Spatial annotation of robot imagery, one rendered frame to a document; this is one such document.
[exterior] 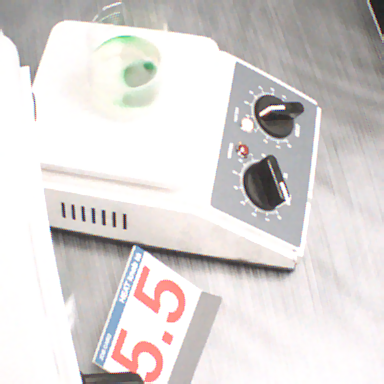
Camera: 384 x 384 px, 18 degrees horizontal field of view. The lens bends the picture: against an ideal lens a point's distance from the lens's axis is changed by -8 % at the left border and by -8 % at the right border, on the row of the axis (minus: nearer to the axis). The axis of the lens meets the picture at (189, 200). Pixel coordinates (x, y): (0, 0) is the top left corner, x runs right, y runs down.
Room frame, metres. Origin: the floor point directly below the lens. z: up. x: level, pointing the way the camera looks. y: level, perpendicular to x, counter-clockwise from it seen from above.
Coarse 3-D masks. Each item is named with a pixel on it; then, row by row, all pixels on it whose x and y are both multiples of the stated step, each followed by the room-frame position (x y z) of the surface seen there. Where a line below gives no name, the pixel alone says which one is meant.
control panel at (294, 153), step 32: (256, 96) 0.48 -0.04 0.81; (288, 96) 0.49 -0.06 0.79; (224, 128) 0.44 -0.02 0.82; (256, 128) 0.45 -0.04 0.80; (224, 160) 0.42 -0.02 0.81; (256, 160) 0.43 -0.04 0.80; (288, 160) 0.44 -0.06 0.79; (224, 192) 0.40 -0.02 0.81; (256, 224) 0.38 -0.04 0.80; (288, 224) 0.39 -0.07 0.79
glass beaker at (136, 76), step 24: (120, 0) 0.47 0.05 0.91; (96, 24) 0.46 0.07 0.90; (120, 24) 0.47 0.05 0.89; (144, 24) 0.47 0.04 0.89; (168, 24) 0.46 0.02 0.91; (96, 48) 0.46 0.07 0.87; (96, 72) 0.43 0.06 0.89; (120, 72) 0.42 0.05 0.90; (144, 72) 0.43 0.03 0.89; (96, 96) 0.43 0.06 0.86; (120, 96) 0.42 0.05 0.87; (144, 96) 0.43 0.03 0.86; (120, 120) 0.42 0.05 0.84
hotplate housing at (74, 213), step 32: (224, 64) 0.49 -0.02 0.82; (224, 96) 0.47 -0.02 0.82; (64, 192) 0.39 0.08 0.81; (96, 192) 0.39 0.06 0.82; (128, 192) 0.39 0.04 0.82; (160, 192) 0.39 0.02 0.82; (192, 192) 0.39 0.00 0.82; (64, 224) 0.39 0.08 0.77; (96, 224) 0.38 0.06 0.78; (128, 224) 0.38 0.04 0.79; (160, 224) 0.38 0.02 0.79; (192, 224) 0.38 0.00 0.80; (224, 224) 0.38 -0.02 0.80; (224, 256) 0.37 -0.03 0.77; (256, 256) 0.37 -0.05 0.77; (288, 256) 0.37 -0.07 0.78
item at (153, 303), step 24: (144, 264) 0.35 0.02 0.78; (144, 288) 0.34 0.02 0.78; (168, 288) 0.35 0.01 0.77; (144, 312) 0.32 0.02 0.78; (168, 312) 0.33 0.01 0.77; (120, 336) 0.30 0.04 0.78; (144, 336) 0.31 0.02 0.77; (168, 336) 0.31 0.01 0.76; (120, 360) 0.28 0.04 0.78; (144, 360) 0.29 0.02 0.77
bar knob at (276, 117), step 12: (264, 96) 0.48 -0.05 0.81; (276, 96) 0.48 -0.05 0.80; (264, 108) 0.46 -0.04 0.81; (276, 108) 0.46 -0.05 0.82; (288, 108) 0.46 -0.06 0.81; (300, 108) 0.47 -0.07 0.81; (264, 120) 0.46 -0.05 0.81; (276, 120) 0.46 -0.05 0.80; (288, 120) 0.47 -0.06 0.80; (276, 132) 0.45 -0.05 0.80; (288, 132) 0.46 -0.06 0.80
